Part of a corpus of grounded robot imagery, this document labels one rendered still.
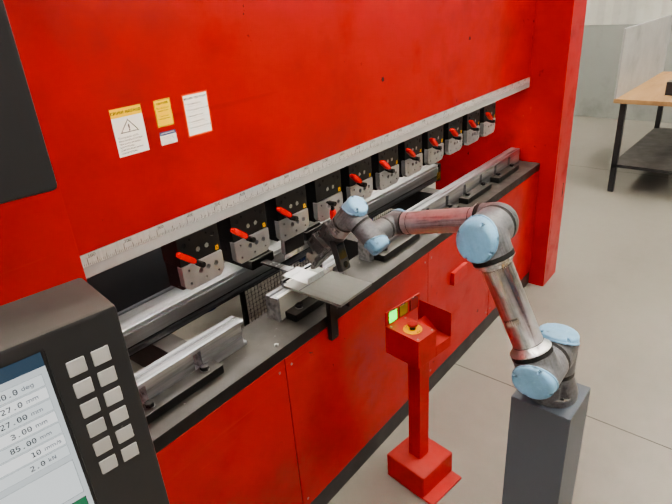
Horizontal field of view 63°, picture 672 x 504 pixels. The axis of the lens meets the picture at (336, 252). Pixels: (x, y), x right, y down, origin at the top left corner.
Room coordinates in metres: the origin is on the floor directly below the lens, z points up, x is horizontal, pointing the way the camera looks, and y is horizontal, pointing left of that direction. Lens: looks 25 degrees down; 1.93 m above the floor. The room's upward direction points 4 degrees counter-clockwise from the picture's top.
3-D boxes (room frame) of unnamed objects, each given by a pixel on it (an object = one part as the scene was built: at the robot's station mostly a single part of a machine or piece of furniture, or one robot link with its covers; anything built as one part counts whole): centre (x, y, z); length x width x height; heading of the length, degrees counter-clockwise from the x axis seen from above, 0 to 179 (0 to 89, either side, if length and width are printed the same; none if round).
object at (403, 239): (2.24, -0.28, 0.89); 0.30 x 0.05 x 0.03; 140
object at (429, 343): (1.76, -0.29, 0.75); 0.20 x 0.16 x 0.18; 131
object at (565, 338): (1.32, -0.63, 0.94); 0.13 x 0.12 x 0.14; 140
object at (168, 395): (1.31, 0.50, 0.89); 0.30 x 0.05 x 0.03; 140
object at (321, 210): (1.94, 0.04, 1.26); 0.15 x 0.09 x 0.17; 140
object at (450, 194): (2.78, -0.66, 0.92); 1.68 x 0.06 x 0.10; 140
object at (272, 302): (1.85, 0.12, 0.92); 0.39 x 0.06 x 0.10; 140
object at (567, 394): (1.33, -0.63, 0.82); 0.15 x 0.15 x 0.10
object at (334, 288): (1.72, 0.04, 1.00); 0.26 x 0.18 x 0.01; 50
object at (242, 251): (1.64, 0.30, 1.26); 0.15 x 0.09 x 0.17; 140
